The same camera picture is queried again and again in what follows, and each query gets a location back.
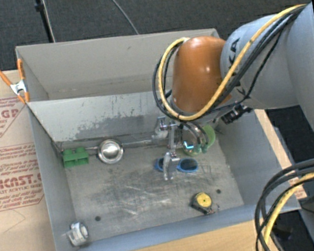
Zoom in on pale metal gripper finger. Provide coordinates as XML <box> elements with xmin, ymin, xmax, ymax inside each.
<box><xmin>160</xmin><ymin>151</ymin><xmax>176</xmax><ymax>182</ymax></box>
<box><xmin>169</xmin><ymin>149</ymin><xmax>182</xmax><ymax>166</ymax></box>

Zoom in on blue sunglasses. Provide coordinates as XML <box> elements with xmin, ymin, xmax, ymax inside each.
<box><xmin>152</xmin><ymin>151</ymin><xmax>201</xmax><ymax>180</ymax></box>

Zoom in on light green cup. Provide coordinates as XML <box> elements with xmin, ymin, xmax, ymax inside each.
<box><xmin>178</xmin><ymin>123</ymin><xmax>219</xmax><ymax>159</ymax></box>

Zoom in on grey metal bin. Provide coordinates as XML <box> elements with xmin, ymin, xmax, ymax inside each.
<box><xmin>14</xmin><ymin>6</ymin><xmax>305</xmax><ymax>251</ymax></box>

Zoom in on yellow and black tape measure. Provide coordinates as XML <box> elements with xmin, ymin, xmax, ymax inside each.
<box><xmin>187</xmin><ymin>189</ymin><xmax>221</xmax><ymax>218</ymax></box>

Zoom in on green toy brick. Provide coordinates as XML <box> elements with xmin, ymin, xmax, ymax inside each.
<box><xmin>60</xmin><ymin>145</ymin><xmax>91</xmax><ymax>169</ymax></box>

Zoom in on clear glass jar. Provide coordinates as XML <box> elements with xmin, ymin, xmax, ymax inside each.
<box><xmin>64</xmin><ymin>219</ymin><xmax>92</xmax><ymax>249</ymax></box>

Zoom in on brown cardboard board, red print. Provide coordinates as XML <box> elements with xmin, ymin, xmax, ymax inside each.
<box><xmin>0</xmin><ymin>64</ymin><xmax>57</xmax><ymax>251</ymax></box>

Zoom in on black cylinder on white bracket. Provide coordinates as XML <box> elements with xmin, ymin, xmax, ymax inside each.
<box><xmin>214</xmin><ymin>101</ymin><xmax>254</xmax><ymax>127</ymax></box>

